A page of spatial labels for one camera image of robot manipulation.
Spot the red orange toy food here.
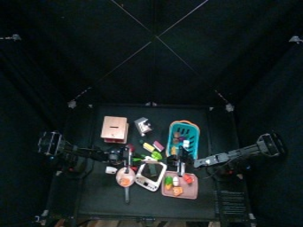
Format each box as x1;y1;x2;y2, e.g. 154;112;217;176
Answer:
182;173;194;186

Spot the toy corn cob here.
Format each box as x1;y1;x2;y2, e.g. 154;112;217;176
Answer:
162;176;173;191

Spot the toy frying pan with egg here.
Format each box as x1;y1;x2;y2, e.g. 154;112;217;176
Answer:
114;167;136;205

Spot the yellow toy block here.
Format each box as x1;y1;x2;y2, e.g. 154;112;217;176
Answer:
141;142;156;153

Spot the pink toy block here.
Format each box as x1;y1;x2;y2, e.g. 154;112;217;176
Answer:
152;140;165;153

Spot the white toy scale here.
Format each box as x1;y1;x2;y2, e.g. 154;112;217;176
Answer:
133;155;168;192

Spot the pink cutting board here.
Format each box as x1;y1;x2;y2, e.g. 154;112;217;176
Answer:
160;170;198;200

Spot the pink toy box with slot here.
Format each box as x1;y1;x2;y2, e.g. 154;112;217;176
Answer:
100;115;130;145

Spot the teal basket with orange rim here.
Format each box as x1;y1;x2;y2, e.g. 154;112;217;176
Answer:
164;120;201;162

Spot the grey silver toy appliance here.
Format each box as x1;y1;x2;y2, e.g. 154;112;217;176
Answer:
133;117;153;137

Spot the metal table corner clamp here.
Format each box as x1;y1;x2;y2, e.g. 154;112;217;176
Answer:
245;213;257;225
34;210;50;224

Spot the thin diagonal brace cord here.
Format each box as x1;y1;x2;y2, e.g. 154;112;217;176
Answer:
109;0;234;107
72;0;209;103

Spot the metal frame bracket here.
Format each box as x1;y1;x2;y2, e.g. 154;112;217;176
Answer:
0;34;22;42
286;35;303;44

